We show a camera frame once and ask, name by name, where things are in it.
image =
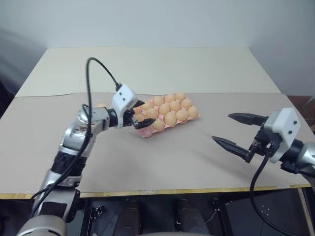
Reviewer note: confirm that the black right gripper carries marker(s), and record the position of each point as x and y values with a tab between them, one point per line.
264	145

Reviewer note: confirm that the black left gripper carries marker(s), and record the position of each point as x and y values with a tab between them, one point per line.
130	121

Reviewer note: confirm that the brown egg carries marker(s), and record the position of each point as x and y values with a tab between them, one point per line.
175	105
158	124
192	111
147	106
139	117
170	118
169	98
180	95
181	114
186	103
151	113
158	100
164	108

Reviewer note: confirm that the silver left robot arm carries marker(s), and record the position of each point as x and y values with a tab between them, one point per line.
98	118

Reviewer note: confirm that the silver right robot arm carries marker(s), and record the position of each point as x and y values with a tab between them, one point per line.
307	153

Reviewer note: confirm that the pink egg carton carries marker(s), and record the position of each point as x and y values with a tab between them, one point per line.
147	133

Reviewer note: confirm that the black panel with white dots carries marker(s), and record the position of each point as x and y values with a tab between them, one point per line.
246	216

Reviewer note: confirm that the dark rounded shape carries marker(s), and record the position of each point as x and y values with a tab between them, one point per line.
130	216
184	214

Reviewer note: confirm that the wooden table leg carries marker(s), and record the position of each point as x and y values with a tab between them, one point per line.
304	209

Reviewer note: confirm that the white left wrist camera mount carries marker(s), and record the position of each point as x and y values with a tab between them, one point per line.
124	98

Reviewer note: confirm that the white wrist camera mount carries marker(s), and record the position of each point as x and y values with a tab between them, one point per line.
286	127
124	98

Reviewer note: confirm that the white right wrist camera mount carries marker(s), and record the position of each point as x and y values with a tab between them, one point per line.
286	127

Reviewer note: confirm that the black metal table bracket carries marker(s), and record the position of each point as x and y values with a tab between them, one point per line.
216	209
91	217

